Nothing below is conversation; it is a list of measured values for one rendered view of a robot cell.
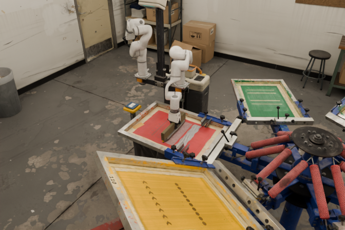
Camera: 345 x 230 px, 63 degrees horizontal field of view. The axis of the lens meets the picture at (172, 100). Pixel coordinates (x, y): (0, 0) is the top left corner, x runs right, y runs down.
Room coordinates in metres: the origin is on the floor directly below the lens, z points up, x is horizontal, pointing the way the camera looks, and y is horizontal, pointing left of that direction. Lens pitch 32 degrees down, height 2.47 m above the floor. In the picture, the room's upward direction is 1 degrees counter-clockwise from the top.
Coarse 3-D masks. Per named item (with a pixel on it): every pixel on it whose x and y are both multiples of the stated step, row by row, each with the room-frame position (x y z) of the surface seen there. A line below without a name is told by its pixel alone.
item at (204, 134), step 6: (156, 114) 2.18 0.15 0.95; (162, 114) 2.18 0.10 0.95; (150, 120) 2.09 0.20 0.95; (156, 120) 2.09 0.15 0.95; (186, 120) 2.08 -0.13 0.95; (180, 126) 1.99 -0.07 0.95; (186, 126) 1.99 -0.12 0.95; (180, 132) 1.90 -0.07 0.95; (186, 132) 1.90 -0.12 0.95; (198, 132) 1.90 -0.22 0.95; (204, 132) 1.90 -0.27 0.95; (210, 132) 1.90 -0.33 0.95; (198, 138) 1.82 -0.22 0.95; (204, 138) 1.82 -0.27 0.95
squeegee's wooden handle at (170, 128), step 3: (183, 114) 2.04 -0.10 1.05; (183, 117) 2.03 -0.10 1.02; (183, 120) 2.03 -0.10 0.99; (171, 123) 1.90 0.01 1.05; (174, 123) 1.90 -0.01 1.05; (168, 126) 1.86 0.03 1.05; (171, 126) 1.86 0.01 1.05; (174, 126) 1.90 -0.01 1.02; (165, 129) 1.82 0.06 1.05; (168, 129) 1.82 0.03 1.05; (171, 129) 1.86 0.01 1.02; (174, 129) 1.90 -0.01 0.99; (162, 132) 1.78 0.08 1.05; (165, 132) 1.78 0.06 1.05; (168, 132) 1.82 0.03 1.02; (162, 135) 1.77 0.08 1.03; (165, 135) 1.78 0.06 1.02; (168, 135) 1.82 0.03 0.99; (162, 138) 1.77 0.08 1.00; (165, 138) 1.78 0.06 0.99
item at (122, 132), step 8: (152, 104) 2.30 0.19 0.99; (160, 104) 2.31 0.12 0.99; (168, 104) 2.30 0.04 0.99; (144, 112) 2.16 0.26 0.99; (192, 112) 2.15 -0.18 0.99; (136, 120) 2.04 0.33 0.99; (200, 120) 2.07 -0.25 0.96; (208, 120) 2.03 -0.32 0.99; (128, 128) 1.95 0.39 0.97; (224, 128) 1.91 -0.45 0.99; (128, 136) 1.82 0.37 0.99; (136, 136) 1.81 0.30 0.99; (144, 144) 1.73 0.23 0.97; (152, 144) 1.71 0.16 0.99; (216, 144) 1.71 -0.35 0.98; (160, 152) 1.65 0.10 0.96; (208, 152) 1.61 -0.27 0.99; (200, 160) 1.52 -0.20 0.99
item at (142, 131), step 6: (144, 126) 1.99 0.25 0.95; (150, 126) 1.99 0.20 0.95; (132, 132) 1.91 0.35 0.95; (138, 132) 1.91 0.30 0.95; (144, 132) 1.91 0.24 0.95; (174, 132) 1.90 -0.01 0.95; (150, 138) 1.83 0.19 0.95; (156, 138) 1.83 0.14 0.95; (174, 138) 1.83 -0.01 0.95; (180, 138) 1.83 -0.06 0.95; (192, 138) 1.82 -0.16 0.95; (162, 144) 1.75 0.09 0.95; (168, 144) 1.75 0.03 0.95; (174, 144) 1.75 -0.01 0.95; (186, 144) 1.75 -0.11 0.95; (192, 144) 1.75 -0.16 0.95; (198, 144) 1.75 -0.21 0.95; (204, 144) 1.75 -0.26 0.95; (192, 150) 1.67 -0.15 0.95; (198, 150) 1.67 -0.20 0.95
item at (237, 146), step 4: (236, 144) 1.64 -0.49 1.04; (240, 144) 1.64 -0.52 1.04; (232, 148) 1.62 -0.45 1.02; (236, 148) 1.60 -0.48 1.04; (240, 148) 1.59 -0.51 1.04; (244, 148) 1.59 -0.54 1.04; (248, 148) 1.59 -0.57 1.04; (236, 152) 1.60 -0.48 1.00; (240, 152) 1.58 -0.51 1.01; (244, 152) 1.56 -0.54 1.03
